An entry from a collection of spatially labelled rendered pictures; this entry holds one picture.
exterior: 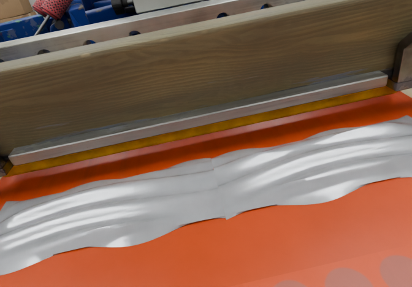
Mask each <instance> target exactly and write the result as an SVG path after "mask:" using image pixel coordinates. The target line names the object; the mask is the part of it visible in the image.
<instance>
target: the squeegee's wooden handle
mask: <svg viewBox="0 0 412 287"><path fill-rule="evenodd" d="M410 32H412V0H305V1H300V2H294V3H290V4H285V5H281V6H275V7H270V8H266V9H261V10H255V11H251V12H246V13H240V14H237V15H231V16H227V17H221V18H216V19H212V20H207V21H201V22H197V23H191V24H188V25H183V26H177V27H173V28H167V29H162V30H159V31H153V32H149V33H143V34H138V35H134V36H129V37H123V38H119V39H114V40H108V41H104V42H99V43H95V44H89V45H84V46H80V47H75V48H69V49H65V50H60V51H56V52H50V53H45V54H41V55H36V56H30V57H26V58H20V59H15V60H11V61H6V62H2V63H0V155H1V157H2V158H3V160H4V161H5V160H8V159H9V158H8V156H9V154H10V153H11V152H12V150H13V149H14V148H17V147H22V146H26V145H32V144H37V143H41V142H46V141H49V140H55V139H60V138H63V137H69V136H74V135H78V134H83V133H87V132H92V131H97V130H101V129H106V128H112V127H115V126H121V125H124V124H129V123H135V122H138V121H143V120H149V119H152V118H158V117H163V116H167V115H172V114H176V113H181V112H187V111H190V110H196V109H201V108H204V107H210V106H213V105H218V104H224V103H227V102H233V101H238V100H242V99H247V98H253V97H256V96H262V95H265V94H270V93H276V92H279V91H284V90H290V89H293V88H299V87H302V86H308V85H313V84H317V83H322V82H328V81H331V80H336V79H340V78H345V77H350V76H354V75H359V74H365V73H368V72H374V71H381V72H383V73H385V74H387V75H388V78H391V77H392V75H393V71H394V64H395V57H396V54H397V47H398V44H399V42H400V41H401V40H402V39H404V38H405V37H406V36H407V35H409V33H410Z"/></svg>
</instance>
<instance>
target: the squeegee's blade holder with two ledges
mask: <svg viewBox="0 0 412 287"><path fill-rule="evenodd" d="M387 78H388V75H387V74H385V73H383V72H381V71H374V72H368V73H365V74H359V75H354V76H350V77H345V78H340V79H336V80H331V81H328V82H322V83H317V84H313V85H308V86H302V87H299V88H293V89H290V90H284V91H279V92H276V93H270V94H265V95H262V96H256V97H253V98H247V99H242V100H238V101H233V102H227V103H224V104H218V105H213V106H210V107H204V108H201V109H196V110H190V111H187V112H181V113H176V114H172V115H167V116H163V117H158V118H152V119H149V120H143V121H138V122H135V123H129V124H124V125H121V126H115V127H112V128H106V129H101V130H97V131H92V132H87V133H83V134H78V135H74V136H69V137H63V138H60V139H55V140H49V141H46V142H41V143H35V144H32V145H26V146H22V147H17V148H14V149H13V150H12V152H11V153H10V154H9V156H8V158H9V159H10V161H11V163H12V164H13V165H14V166H18V165H22V164H27V163H33V162H36V161H41V160H45V159H50V158H55V157H59V156H64V155H69V154H73V153H78V152H82V151H87V150H92V149H96V148H101V147H106V146H110V145H115V144H121V143H124V142H130V141H133V140H139V139H144V138H147V137H153V136H158V135H161V134H167V133H170V132H175V131H181V130H184V129H189V128H195V127H198V126H204V125H207V124H212V123H218V122H221V121H227V120H232V119H236V118H241V117H246V116H250V115H255V114H259V113H264V112H269V111H273V110H278V109H283V108H287V107H292V106H295V105H301V104H306V103H310V102H315V101H320V100H324V99H329V98H334V97H338V96H343V95H347V94H352V93H358V92H361V91H367V90H372V89H375V88H381V87H384V86H386V85H387Z"/></svg>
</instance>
